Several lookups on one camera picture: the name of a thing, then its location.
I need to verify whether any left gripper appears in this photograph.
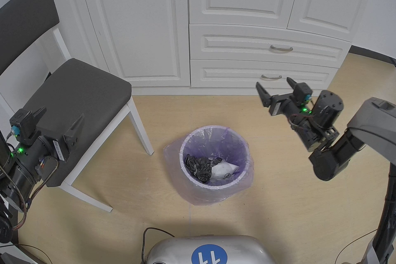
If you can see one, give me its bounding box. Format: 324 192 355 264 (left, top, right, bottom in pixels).
15 106 85 169

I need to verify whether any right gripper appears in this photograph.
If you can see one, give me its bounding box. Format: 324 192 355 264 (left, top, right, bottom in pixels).
256 77 312 118

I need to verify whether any white paper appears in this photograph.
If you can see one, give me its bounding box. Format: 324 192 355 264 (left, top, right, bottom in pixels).
210 161 239 180

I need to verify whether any black plastic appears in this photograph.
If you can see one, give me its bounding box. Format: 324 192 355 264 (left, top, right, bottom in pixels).
184 154 214 182

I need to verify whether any purple plastic bag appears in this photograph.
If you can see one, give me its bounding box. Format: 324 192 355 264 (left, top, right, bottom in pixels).
163 125 255 206

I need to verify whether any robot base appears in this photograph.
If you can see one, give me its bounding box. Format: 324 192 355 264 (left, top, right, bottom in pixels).
145 236 276 264

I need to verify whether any white trash bin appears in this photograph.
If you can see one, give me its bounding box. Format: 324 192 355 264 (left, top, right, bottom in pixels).
179 126 250 191

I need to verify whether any grey cushioned white chair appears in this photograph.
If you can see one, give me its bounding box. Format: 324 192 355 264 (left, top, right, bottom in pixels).
0 0 154 212

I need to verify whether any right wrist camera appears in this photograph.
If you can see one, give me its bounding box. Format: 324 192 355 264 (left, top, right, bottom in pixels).
292 82 312 104

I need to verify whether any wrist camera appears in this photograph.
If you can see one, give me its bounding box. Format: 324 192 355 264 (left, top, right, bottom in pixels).
292 82 312 104
9 109 39 146

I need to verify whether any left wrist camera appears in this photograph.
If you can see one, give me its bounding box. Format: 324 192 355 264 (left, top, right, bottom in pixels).
9 109 39 146

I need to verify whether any black cable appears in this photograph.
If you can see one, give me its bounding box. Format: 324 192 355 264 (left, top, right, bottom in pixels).
336 226 380 264
141 227 177 264
0 244 54 264

